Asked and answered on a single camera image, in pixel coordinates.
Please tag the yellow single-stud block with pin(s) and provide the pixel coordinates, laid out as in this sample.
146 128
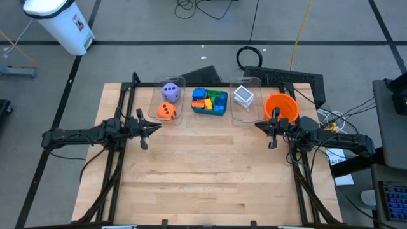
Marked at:
208 103

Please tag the dark grey desk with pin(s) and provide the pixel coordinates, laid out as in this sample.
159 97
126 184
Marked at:
388 175

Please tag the black floor object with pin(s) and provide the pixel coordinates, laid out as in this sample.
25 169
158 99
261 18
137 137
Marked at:
4 108

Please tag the purple foam dice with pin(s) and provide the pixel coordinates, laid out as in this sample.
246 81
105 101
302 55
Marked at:
171 92

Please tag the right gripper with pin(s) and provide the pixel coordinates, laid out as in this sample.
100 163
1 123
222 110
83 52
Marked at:
284 128

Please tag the orange foam dice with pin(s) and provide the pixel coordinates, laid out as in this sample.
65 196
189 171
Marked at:
166 110

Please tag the black flat panel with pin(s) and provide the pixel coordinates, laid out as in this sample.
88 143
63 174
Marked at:
203 75

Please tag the computer keyboard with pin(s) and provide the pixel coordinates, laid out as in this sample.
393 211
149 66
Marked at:
395 200

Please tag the blue two-stud block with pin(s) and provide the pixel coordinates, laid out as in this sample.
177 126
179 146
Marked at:
199 93

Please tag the orange pumpkin bucket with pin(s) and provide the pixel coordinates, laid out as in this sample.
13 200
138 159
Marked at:
286 105

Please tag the teal plastic bin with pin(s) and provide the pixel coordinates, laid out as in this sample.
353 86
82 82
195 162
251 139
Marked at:
210 113

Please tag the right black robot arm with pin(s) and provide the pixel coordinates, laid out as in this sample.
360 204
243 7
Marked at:
337 138

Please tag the clear plastic container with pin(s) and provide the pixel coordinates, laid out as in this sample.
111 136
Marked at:
251 116
155 95

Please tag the black desk device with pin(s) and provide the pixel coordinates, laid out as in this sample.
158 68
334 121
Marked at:
399 92

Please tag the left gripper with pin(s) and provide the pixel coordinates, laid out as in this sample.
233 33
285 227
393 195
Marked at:
136 128

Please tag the white paper sheet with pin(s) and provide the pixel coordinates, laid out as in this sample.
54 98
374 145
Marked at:
345 179
336 156

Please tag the white trash bin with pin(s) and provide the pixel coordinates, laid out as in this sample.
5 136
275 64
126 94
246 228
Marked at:
60 25

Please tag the grey floor stand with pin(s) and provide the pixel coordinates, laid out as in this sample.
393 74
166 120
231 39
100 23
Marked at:
17 70

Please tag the white computer mouse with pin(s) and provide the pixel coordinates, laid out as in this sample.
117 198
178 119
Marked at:
369 197

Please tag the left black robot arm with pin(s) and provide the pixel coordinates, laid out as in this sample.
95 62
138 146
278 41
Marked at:
86 135

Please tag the black table frame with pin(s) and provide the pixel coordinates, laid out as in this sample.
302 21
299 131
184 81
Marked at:
222 85

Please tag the dark table clamp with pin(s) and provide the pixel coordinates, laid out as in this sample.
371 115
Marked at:
164 223
253 223

